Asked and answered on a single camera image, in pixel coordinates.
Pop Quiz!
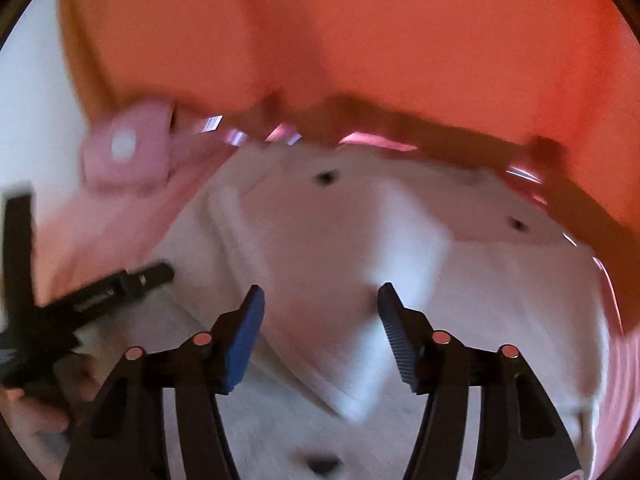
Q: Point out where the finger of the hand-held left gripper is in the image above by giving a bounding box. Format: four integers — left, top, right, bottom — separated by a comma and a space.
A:
2, 189, 37, 322
40, 261, 175, 329

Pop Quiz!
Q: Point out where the pink pouch with white button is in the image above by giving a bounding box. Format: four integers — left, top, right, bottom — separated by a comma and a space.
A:
81, 100, 177, 194

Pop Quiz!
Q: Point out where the person's left hand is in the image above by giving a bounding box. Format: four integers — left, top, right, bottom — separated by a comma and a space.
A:
0, 354, 102, 442

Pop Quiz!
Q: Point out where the pink patterned blanket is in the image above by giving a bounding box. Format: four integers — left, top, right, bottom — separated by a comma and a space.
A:
30, 127, 637, 480

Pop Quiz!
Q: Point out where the cream fleece garment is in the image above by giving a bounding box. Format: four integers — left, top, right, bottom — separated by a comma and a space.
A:
75, 142, 613, 480

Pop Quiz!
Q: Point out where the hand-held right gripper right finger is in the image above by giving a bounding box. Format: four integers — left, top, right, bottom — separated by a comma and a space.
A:
376, 282, 584, 480

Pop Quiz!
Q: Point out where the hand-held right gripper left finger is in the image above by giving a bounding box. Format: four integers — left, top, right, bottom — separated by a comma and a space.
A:
59, 284, 266, 480

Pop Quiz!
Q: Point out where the orange curtain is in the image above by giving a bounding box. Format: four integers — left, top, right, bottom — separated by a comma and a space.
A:
57, 0, 640, 243

